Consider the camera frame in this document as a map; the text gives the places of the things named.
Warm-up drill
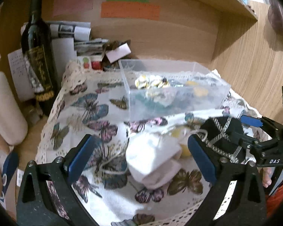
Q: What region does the black sock with silver stripes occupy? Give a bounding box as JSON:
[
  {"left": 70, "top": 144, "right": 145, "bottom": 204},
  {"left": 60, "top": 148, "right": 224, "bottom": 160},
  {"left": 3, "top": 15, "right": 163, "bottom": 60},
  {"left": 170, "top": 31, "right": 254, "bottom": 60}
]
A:
[{"left": 199, "top": 116, "right": 248, "bottom": 163}]

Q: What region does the dark round object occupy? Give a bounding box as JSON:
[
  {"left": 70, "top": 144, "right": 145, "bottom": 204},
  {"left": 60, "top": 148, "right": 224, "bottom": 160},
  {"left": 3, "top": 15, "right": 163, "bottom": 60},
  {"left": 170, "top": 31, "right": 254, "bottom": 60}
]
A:
[{"left": 267, "top": 0, "right": 283, "bottom": 35}]

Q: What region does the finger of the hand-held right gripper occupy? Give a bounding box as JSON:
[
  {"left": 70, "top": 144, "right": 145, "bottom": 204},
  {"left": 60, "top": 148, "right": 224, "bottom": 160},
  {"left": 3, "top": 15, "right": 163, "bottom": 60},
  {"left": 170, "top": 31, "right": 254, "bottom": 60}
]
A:
[
  {"left": 240, "top": 115, "right": 283, "bottom": 142},
  {"left": 231, "top": 132, "right": 270, "bottom": 157}
]

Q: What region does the pink sticky note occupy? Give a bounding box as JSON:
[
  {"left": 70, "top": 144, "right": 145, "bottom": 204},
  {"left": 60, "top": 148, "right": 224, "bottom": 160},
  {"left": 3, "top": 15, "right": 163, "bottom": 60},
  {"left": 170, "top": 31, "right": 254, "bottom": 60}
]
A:
[{"left": 52, "top": 0, "right": 95, "bottom": 17}]

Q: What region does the white yellow floral cloth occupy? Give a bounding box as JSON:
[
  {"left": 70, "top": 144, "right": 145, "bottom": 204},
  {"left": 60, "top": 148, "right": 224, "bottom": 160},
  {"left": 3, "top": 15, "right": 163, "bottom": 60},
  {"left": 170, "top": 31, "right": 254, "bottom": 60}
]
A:
[{"left": 134, "top": 74, "right": 171, "bottom": 90}]

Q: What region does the person's right hand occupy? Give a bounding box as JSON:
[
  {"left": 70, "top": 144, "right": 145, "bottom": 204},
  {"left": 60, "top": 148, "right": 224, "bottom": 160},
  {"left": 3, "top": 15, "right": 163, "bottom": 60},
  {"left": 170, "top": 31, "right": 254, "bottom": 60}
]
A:
[{"left": 261, "top": 166, "right": 273, "bottom": 189}]

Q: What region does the butterfly print tablecloth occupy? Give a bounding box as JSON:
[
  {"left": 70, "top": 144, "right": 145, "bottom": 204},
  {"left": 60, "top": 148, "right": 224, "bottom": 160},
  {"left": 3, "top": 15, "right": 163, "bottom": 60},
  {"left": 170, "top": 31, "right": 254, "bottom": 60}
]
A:
[{"left": 35, "top": 61, "right": 271, "bottom": 226}]

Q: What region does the orange sticky note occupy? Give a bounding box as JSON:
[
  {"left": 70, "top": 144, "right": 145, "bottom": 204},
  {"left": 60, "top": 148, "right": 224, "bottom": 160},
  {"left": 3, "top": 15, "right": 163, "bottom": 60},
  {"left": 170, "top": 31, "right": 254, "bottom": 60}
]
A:
[{"left": 101, "top": 2, "right": 161, "bottom": 21}]

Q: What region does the brown box with white card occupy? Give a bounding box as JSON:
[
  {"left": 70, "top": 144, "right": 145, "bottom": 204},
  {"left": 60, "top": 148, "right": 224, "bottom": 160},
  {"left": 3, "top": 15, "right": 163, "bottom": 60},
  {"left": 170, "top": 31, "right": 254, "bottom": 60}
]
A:
[{"left": 101, "top": 40, "right": 133, "bottom": 64}]

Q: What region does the wooden shelf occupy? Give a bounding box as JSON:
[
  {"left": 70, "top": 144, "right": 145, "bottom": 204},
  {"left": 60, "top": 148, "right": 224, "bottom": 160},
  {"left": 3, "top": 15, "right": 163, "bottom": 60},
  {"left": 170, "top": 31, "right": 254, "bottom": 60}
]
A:
[{"left": 211, "top": 0, "right": 259, "bottom": 21}]

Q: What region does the rolled newspaper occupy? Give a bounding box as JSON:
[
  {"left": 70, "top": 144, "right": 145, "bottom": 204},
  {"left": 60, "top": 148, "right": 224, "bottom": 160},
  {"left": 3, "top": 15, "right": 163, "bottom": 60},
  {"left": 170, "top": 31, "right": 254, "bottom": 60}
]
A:
[{"left": 47, "top": 21, "right": 92, "bottom": 41}]

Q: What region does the blue white package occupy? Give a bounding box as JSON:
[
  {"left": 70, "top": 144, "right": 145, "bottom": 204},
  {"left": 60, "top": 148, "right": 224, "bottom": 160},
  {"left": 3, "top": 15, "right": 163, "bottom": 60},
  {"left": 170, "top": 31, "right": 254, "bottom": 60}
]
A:
[{"left": 0, "top": 149, "right": 20, "bottom": 211}]

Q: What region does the stack of papers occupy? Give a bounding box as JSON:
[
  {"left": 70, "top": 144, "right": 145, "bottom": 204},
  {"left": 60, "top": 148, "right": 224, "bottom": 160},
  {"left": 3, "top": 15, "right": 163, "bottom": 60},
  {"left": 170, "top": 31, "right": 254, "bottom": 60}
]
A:
[{"left": 74, "top": 38, "right": 109, "bottom": 57}]

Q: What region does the dark wine bottle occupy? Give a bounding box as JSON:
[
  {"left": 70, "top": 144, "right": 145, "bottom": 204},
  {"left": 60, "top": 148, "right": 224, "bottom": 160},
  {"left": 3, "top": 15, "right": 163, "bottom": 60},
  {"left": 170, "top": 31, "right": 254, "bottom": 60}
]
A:
[{"left": 21, "top": 0, "right": 62, "bottom": 116}]

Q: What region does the fruit print carton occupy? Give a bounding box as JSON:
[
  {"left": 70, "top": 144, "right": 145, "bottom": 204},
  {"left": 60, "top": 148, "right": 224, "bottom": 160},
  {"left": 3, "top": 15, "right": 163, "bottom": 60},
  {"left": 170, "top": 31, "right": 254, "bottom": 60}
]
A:
[{"left": 77, "top": 56, "right": 103, "bottom": 71}]

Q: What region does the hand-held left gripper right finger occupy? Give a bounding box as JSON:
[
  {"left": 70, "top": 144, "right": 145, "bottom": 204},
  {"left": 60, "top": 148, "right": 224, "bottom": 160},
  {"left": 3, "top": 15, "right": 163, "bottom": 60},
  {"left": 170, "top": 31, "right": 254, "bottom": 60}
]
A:
[{"left": 187, "top": 134, "right": 267, "bottom": 226}]

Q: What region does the white sock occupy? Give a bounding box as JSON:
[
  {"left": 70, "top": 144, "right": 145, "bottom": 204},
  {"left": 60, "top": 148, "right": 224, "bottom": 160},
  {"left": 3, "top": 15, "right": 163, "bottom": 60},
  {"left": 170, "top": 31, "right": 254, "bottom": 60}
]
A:
[{"left": 125, "top": 132, "right": 182, "bottom": 190}]

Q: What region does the clear plastic box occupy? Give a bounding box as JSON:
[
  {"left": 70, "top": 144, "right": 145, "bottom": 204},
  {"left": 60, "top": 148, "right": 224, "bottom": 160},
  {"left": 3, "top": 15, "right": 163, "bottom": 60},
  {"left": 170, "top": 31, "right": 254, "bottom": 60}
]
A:
[{"left": 118, "top": 59, "right": 231, "bottom": 122}]

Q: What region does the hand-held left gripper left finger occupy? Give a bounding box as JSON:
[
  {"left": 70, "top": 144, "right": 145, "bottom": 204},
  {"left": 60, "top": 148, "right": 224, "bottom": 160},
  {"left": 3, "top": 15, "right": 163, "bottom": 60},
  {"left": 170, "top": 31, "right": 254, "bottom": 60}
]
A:
[{"left": 16, "top": 134, "right": 102, "bottom": 226}]

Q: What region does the white paper note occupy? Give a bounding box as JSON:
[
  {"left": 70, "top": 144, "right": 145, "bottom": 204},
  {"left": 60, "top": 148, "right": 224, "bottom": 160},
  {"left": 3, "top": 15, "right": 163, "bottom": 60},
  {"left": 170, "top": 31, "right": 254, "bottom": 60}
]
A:
[{"left": 8, "top": 49, "right": 37, "bottom": 102}]

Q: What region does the teal cloth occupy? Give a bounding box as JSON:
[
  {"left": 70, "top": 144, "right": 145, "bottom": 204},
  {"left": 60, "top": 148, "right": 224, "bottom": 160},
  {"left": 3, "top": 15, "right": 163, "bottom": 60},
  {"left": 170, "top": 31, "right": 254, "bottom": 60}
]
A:
[{"left": 132, "top": 91, "right": 182, "bottom": 115}]

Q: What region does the person's orange clothing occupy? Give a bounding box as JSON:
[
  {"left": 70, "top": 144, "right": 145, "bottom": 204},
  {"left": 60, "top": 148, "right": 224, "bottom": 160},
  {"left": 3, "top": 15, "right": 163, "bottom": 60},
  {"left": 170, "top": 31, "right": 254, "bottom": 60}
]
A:
[{"left": 266, "top": 174, "right": 283, "bottom": 218}]

